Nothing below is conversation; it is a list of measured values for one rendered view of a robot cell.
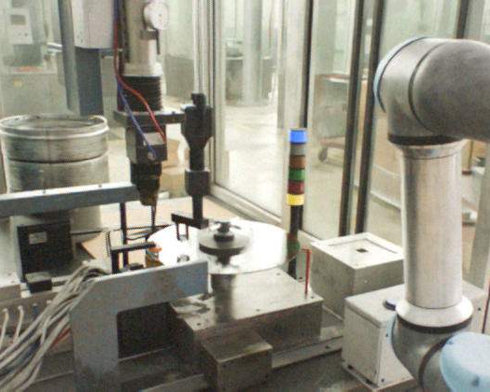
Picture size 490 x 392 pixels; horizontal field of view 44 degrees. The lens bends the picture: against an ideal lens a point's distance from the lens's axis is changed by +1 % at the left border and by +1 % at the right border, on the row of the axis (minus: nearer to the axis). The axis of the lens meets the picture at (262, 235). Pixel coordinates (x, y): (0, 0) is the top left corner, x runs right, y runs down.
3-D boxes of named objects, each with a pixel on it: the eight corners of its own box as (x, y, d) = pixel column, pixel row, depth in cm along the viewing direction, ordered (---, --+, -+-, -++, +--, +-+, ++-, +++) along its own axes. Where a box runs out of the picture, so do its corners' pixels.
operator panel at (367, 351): (440, 334, 137) (448, 273, 132) (479, 357, 128) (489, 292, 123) (339, 364, 124) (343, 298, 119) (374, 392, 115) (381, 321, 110)
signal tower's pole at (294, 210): (292, 280, 163) (296, 202, 156) (297, 283, 161) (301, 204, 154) (285, 281, 162) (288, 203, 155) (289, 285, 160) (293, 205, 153)
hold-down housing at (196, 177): (207, 191, 124) (206, 91, 117) (214, 197, 120) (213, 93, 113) (180, 193, 122) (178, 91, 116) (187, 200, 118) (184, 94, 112)
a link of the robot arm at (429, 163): (423, 414, 93) (409, 46, 73) (385, 363, 107) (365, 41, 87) (496, 398, 95) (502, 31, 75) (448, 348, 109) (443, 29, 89)
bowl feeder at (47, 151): (100, 216, 212) (92, 111, 200) (128, 243, 187) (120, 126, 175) (4, 228, 197) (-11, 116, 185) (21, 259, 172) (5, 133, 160)
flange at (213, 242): (254, 237, 135) (254, 226, 134) (243, 255, 125) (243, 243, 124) (206, 232, 137) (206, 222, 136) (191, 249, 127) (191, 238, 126)
